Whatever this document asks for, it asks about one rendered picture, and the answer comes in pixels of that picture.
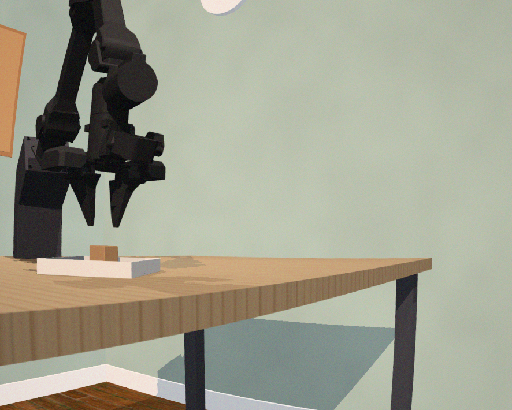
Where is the white tray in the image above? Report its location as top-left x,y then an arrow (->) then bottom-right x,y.
37,256 -> 160,278

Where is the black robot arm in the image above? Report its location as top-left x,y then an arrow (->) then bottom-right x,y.
31,0 -> 164,166

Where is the brown block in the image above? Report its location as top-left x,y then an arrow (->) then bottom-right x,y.
90,245 -> 118,262

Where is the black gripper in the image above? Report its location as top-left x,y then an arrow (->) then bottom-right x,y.
41,113 -> 165,228

